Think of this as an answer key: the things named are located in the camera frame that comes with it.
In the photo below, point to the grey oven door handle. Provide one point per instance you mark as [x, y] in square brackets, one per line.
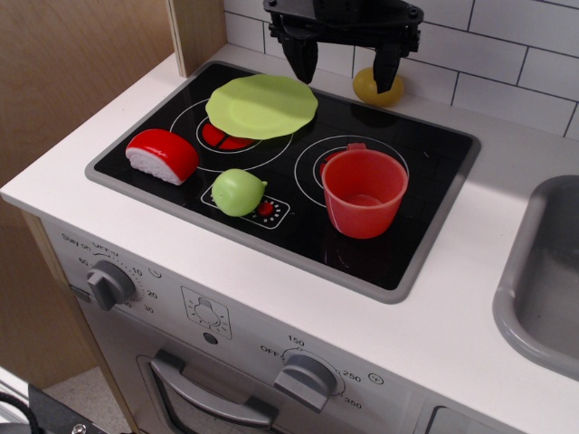
[254, 413]

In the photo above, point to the black metal base plate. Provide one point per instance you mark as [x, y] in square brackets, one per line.
[55, 417]

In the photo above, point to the grey timer knob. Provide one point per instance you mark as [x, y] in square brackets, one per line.
[109, 285]

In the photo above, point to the yellow toy lemon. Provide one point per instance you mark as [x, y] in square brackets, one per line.
[366, 89]

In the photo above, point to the green plastic plate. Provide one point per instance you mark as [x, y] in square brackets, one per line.
[261, 106]

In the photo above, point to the grey toy sink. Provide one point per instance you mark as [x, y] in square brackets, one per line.
[535, 306]

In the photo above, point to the wooden side panel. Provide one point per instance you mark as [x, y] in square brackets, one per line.
[198, 31]

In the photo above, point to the red white toy sushi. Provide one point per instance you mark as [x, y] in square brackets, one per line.
[162, 154]

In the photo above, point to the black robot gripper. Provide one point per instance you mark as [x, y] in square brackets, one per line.
[389, 27]

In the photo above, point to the grey temperature knob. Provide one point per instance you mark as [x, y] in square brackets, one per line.
[307, 381]

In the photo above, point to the black toy stovetop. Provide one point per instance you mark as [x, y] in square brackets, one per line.
[291, 222]

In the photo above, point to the red plastic cup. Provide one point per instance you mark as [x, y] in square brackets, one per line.
[363, 190]

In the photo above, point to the green toy pear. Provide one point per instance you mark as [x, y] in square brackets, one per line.
[237, 192]

